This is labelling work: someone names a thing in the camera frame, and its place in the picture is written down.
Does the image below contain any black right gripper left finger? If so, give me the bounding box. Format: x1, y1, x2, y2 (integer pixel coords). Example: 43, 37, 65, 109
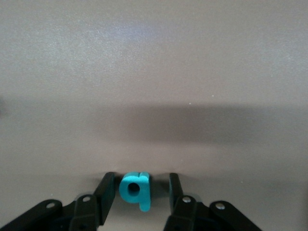
0, 172, 116, 231

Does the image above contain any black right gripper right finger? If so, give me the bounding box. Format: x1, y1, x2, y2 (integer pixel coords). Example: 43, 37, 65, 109
163, 172, 263, 231

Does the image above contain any teal foam letter q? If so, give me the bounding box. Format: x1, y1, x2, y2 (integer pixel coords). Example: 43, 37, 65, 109
119, 171, 152, 213

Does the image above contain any brown table cover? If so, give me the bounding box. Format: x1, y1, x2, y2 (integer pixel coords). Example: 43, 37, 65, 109
0, 0, 308, 231

